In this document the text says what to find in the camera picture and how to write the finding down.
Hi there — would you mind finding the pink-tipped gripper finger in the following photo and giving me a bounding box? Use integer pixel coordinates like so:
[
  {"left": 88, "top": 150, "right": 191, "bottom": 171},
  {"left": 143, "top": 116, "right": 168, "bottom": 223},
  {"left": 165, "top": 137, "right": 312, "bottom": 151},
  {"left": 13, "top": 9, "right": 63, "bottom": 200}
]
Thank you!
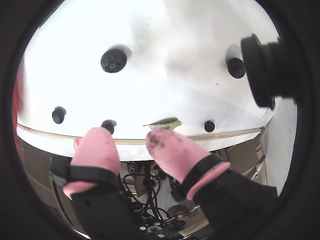
[
  {"left": 51, "top": 126, "right": 141, "bottom": 240},
  {"left": 146, "top": 127, "right": 280, "bottom": 231}
]

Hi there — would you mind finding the red collapsible silicone cup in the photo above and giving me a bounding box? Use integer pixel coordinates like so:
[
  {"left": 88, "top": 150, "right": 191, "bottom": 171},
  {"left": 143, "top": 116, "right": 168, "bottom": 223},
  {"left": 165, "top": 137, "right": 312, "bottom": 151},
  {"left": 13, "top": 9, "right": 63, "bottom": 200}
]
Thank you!
[{"left": 11, "top": 74, "right": 27, "bottom": 156}]

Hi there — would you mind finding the dark blueberry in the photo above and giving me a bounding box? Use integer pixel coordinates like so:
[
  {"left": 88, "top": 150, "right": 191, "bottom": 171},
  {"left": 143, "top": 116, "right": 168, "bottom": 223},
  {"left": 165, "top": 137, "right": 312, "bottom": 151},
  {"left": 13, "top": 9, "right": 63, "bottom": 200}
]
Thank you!
[
  {"left": 203, "top": 120, "right": 216, "bottom": 133},
  {"left": 226, "top": 57, "right": 247, "bottom": 80},
  {"left": 100, "top": 47, "right": 128, "bottom": 74},
  {"left": 51, "top": 106, "right": 67, "bottom": 124},
  {"left": 101, "top": 119, "right": 116, "bottom": 135}
]

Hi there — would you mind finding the green leaf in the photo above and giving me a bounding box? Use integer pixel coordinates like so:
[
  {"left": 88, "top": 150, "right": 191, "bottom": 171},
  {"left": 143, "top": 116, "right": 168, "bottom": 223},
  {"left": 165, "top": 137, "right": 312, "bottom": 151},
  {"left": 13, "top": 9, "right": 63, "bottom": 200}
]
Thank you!
[{"left": 142, "top": 117, "right": 182, "bottom": 130}]

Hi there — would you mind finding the black camera mount knob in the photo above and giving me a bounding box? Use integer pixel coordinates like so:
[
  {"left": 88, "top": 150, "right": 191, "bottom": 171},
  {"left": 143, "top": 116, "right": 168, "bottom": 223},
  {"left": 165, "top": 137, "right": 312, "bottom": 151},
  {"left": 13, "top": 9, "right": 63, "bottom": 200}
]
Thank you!
[{"left": 240, "top": 33, "right": 301, "bottom": 110}]

